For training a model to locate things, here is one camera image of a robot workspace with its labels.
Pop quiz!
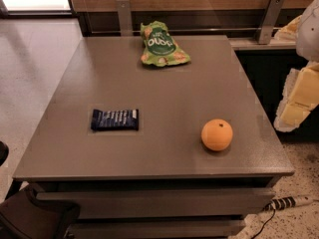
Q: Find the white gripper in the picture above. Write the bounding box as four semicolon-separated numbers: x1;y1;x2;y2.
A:
273;0;319;132

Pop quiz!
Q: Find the orange fruit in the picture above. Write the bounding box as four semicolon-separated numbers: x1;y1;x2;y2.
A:
201;119;233;151

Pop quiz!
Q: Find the green rice chip bag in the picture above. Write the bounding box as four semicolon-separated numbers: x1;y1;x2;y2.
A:
140;21;190;67

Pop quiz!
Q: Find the white power strip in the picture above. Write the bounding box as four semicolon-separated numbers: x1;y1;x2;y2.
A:
263;195;314;211

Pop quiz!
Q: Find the upper grey drawer front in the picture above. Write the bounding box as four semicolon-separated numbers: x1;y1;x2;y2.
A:
37;188;274;219

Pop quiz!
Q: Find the grey drawer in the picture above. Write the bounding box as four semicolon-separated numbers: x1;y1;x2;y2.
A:
37;188;274;219
70;220;245;239

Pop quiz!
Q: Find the dark blue snack bar wrapper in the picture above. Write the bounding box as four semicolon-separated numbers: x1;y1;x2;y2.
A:
91;110;139;131

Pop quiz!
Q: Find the grey drawer cabinet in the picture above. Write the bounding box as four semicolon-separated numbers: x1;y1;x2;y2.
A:
14;36;294;224

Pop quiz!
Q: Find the lower grey drawer front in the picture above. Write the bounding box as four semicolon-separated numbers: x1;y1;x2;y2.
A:
70;220;245;239

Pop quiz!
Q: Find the dark chair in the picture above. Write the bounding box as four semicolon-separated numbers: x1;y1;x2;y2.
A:
0;140;82;239

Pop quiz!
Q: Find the right metal wall bracket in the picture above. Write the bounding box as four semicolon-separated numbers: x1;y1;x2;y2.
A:
256;0;285;45

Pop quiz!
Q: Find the metal wall bracket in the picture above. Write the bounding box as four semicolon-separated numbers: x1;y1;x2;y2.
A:
116;0;133;36
256;0;285;45

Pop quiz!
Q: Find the black cable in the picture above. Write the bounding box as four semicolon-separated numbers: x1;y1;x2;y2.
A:
249;208;277;239

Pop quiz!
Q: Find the left metal wall bracket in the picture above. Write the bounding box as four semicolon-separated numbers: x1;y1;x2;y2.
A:
116;0;133;36

